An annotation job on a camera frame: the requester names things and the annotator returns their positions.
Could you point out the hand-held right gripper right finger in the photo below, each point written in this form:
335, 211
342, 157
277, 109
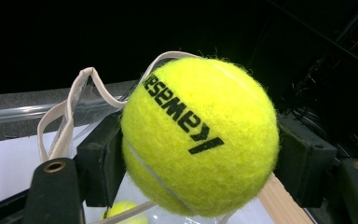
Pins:
304, 165

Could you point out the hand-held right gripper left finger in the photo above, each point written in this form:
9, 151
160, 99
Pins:
101, 165

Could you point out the clear plastic bag beige trim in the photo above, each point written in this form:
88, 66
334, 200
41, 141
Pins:
66, 124

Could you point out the yellow tennis ball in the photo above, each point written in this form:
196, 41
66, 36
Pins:
205, 140
122, 209

